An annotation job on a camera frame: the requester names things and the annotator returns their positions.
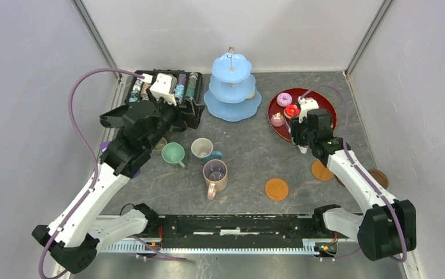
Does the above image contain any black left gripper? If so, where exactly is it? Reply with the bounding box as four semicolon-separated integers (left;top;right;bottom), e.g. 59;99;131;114
145;87;204;150

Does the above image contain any red frosted donut cake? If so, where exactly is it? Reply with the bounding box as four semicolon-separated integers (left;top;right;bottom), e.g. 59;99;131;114
283;104;300;119

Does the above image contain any pink mousse cake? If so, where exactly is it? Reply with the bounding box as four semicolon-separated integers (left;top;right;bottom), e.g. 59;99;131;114
270;112;285;127

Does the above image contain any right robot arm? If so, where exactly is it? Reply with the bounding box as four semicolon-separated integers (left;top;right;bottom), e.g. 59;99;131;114
289;109;417;263

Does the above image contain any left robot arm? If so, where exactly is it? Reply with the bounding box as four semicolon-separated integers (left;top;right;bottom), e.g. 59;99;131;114
32;99;205;274

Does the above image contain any small olive green cup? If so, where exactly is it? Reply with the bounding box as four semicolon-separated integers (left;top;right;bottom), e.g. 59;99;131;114
152;137;167;155

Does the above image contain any mint green cup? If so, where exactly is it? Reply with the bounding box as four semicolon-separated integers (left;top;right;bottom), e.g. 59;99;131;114
162;142;185;168

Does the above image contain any round red serving tray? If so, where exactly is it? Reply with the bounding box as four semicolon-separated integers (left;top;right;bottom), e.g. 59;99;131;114
267;88;338;142

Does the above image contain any tan wooden coaster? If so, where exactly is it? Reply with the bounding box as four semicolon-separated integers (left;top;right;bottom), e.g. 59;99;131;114
311;160;335;181

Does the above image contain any purple sprinkled donut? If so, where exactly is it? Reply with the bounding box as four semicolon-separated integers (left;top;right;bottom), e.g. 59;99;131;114
276;92;293;107

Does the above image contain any black poker chip case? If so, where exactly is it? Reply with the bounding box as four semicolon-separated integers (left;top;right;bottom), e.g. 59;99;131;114
100;69;205;131

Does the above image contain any light orange wooden coaster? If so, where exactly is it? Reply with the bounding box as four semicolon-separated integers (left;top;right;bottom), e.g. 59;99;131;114
264;178;289;201

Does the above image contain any dark brown wooden coaster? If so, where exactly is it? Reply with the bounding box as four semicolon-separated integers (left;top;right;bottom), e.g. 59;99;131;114
368;169;389;189

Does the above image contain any rose gold marble mug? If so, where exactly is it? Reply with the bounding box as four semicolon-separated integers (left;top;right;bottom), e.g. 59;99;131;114
203;159;228;200

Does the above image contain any blue three-tier cake stand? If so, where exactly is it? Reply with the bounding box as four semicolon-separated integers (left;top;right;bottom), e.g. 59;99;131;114
203;46;262;122

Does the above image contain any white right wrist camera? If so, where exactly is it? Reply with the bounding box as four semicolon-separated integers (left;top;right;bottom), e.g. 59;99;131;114
298;96;320;123

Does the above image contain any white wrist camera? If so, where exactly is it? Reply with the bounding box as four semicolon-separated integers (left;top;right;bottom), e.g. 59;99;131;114
141;73;177;105
298;96;320;123

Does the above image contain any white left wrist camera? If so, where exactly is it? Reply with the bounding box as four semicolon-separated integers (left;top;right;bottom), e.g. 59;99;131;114
141;73;177;105

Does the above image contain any white mug blue handle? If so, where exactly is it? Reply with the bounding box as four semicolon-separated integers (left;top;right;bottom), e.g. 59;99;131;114
191;138;223;164

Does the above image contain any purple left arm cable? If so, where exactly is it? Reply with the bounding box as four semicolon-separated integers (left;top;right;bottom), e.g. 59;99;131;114
37;68;146;279

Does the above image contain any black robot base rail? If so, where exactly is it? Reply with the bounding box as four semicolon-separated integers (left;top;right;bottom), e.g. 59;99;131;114
91;214;412;259

